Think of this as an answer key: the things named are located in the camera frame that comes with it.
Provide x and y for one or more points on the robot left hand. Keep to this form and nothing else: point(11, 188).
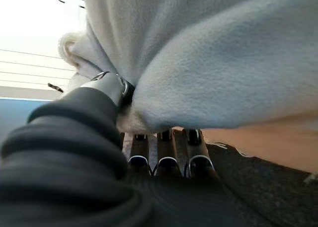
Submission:
point(62, 162)

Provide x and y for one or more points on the white fringed cushion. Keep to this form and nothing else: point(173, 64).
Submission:
point(211, 63)

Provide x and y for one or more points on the grey fabric armchair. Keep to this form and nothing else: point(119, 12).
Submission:
point(268, 194)

